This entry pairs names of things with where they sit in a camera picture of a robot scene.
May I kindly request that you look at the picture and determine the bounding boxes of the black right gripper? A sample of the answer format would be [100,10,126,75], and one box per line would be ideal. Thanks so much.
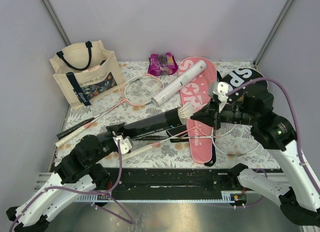
[190,96,258,130]

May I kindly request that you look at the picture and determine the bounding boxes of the white shuttlecock mid table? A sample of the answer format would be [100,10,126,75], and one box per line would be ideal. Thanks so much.
[177,101,196,119]

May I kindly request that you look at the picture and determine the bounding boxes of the black shuttlecock tube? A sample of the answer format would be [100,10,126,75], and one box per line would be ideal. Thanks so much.
[97,107,186,141]

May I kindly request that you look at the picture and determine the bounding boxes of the white shuttlecock tube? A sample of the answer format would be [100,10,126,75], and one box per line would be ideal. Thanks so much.
[151,60,207,107]

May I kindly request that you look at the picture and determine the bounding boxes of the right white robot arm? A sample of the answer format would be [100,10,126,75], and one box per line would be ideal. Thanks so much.
[191,81,320,227]

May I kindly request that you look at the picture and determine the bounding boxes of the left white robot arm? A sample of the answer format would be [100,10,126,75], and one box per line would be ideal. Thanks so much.
[6,131,133,232]

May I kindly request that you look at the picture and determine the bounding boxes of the pink racket cover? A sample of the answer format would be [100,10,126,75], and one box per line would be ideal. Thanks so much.
[177,57,217,165]

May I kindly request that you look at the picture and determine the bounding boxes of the pink white racket right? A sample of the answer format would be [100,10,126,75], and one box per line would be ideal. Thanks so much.
[122,121,241,162]

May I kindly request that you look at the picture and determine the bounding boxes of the black racket cover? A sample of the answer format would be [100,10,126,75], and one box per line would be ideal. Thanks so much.
[217,67,269,105]

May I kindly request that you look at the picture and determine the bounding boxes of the floral patterned table mat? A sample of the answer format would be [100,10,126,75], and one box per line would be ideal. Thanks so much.
[56,60,281,169]

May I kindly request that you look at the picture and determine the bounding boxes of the purple snack packet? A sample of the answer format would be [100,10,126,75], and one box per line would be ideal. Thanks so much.
[147,52,178,76]

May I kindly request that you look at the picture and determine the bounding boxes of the beige canvas tote bag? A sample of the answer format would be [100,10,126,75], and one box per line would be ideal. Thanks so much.
[49,40,125,110]

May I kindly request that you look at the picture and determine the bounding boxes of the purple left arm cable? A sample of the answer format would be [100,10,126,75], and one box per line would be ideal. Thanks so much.
[9,139,135,232]

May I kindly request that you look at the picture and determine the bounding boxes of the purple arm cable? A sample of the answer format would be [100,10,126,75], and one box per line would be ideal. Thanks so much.
[9,139,135,232]
[227,77,320,210]

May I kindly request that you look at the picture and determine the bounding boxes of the black frame badminton racket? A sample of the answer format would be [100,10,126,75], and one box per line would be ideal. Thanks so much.
[56,117,94,140]

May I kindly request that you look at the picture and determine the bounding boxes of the white frame racket black handle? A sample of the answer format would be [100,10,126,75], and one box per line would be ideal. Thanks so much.
[127,123,261,158]

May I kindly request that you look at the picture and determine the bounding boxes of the pink frame badminton racket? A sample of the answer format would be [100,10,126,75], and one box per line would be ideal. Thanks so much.
[55,74,164,148]

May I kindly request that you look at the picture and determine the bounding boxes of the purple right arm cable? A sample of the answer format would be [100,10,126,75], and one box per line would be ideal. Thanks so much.
[227,77,320,210]

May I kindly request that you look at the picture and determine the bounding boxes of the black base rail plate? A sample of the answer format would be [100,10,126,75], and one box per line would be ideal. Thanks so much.
[94,162,258,202]

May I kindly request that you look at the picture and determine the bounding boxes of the white cable duct strip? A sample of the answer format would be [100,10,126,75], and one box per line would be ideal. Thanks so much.
[77,191,247,203]

